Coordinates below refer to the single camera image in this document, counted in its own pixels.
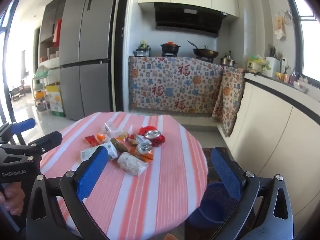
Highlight pink striped tablecloth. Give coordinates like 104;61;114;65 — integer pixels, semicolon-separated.
40;112;209;240

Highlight yellow cardboard box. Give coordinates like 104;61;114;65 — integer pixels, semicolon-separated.
45;82;66;118

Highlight steel pot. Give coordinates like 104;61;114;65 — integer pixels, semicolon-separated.
219;51;238;67

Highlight black clay pot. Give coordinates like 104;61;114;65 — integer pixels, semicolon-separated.
160;41;181;54

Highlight grey shelf cabinet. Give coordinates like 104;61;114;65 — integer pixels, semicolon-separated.
39;0;68;69

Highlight large patterned cloth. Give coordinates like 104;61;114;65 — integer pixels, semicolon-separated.
128;56;224;118

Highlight black range hood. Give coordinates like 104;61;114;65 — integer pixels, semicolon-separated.
154;2;228;38

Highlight flat orange snack wrapper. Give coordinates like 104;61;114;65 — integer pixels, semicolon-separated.
130;148;154;162

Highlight yellow plastic bags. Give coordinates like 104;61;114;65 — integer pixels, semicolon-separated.
246;55;269;74

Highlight small red packet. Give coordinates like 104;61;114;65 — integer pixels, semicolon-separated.
84;135;100;146

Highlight white utensil holder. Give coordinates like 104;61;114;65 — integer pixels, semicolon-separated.
265;46;283;78

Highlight clear plastic box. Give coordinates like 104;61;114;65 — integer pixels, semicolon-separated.
104;122;123;138

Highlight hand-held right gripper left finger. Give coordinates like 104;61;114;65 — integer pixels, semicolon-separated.
26;146;109;240

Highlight white kitchen counter cabinet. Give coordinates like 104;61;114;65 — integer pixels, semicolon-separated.
217;72;320;230

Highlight speckled white wrapper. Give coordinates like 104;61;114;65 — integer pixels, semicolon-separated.
117;152;149;176

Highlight person's left hand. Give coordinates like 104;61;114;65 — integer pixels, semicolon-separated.
0;181;25;215

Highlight red paper bag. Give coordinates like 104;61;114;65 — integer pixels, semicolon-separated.
52;19;62;48

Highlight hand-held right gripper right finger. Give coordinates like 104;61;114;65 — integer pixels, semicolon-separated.
211;147;294;240

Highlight grey refrigerator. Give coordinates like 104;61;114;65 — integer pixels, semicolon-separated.
59;0;123;122

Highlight white bread wrapper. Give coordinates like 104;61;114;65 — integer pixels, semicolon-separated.
80;147;100;161

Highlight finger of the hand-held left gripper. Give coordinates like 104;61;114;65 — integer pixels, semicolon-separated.
0;131;63;164
0;118;36;145

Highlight blue plastic bucket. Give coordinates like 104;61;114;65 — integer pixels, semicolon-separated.
191;181;253;240

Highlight red plastic wrapper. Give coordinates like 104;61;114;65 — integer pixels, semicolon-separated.
138;125;166;147

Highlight white printed packet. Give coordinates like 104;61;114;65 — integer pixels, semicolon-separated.
104;141;119;159

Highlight dark foil wrapper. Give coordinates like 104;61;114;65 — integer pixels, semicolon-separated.
110;138;129;153

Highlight hanging plastic bag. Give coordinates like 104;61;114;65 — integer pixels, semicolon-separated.
274;14;287;40

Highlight black gas stove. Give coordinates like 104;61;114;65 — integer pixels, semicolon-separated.
161;51;215;63

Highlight metal rack with baskets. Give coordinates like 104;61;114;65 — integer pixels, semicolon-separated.
31;65;50;115

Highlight pink bottle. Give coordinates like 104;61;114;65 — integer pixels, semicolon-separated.
289;69;299;85

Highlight kitchen window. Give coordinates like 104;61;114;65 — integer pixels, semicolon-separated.
287;0;320;85

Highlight wooden bench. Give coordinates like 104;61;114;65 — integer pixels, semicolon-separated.
10;85;27;102

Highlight orange plastic wrapper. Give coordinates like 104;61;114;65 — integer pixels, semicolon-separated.
96;131;110;143

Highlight narrow patterned cloth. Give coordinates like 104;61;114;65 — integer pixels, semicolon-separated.
212;66;247;138

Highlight dark wok with lid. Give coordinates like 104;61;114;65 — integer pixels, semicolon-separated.
187;40;219;58

